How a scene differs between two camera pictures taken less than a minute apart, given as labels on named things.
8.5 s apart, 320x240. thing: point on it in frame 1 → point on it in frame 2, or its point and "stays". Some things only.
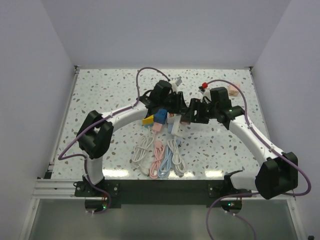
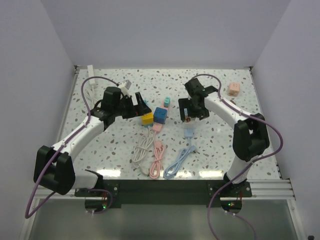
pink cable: x=159 y=150 stays
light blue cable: x=165 y=168 → x=171 y=170
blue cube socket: x=160 y=116 stays
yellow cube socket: x=148 y=120 stays
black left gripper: x=180 y=107 → x=135 y=110
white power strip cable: x=179 y=163 → x=89 y=93
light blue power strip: x=169 y=127 → x=188 y=128
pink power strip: x=157 y=127 stays
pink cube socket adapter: x=233 y=91 stays
